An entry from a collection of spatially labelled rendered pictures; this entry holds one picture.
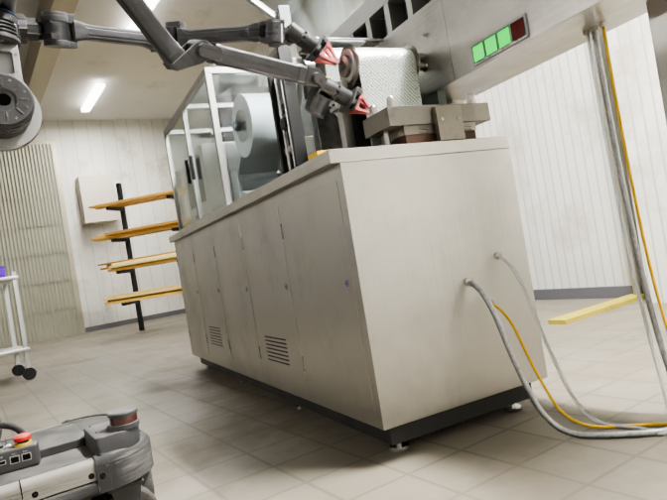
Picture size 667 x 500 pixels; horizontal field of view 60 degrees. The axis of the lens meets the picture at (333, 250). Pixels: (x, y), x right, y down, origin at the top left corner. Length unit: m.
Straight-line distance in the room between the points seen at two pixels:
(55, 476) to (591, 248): 3.76
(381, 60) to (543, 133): 2.67
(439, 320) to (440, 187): 0.41
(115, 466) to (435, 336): 0.92
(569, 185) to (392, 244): 2.96
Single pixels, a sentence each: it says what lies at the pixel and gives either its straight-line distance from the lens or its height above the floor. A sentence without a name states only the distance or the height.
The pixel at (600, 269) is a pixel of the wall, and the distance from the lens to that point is 4.47.
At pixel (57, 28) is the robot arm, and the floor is 1.43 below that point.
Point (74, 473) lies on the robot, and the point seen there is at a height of 0.22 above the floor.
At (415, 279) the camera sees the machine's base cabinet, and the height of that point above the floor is 0.50.
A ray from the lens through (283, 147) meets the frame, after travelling 2.40.
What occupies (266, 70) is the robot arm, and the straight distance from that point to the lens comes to 1.85.
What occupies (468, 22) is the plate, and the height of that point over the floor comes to 1.30.
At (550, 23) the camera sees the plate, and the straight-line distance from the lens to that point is 1.86.
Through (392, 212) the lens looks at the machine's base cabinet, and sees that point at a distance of 1.70.
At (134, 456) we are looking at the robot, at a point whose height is 0.22.
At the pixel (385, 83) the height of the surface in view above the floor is 1.16.
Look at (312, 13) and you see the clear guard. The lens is 2.97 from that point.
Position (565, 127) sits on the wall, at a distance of 4.55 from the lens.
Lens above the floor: 0.61
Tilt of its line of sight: level
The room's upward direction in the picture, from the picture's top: 9 degrees counter-clockwise
